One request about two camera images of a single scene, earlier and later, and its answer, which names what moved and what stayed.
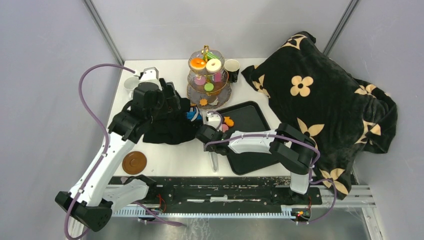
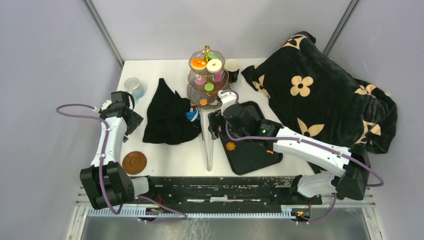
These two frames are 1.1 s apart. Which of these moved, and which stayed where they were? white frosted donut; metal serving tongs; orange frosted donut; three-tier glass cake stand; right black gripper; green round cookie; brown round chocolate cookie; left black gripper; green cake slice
Moved: right black gripper; metal serving tongs; left black gripper
Stayed: white frosted donut; three-tier glass cake stand; green cake slice; green round cookie; brown round chocolate cookie; orange frosted donut
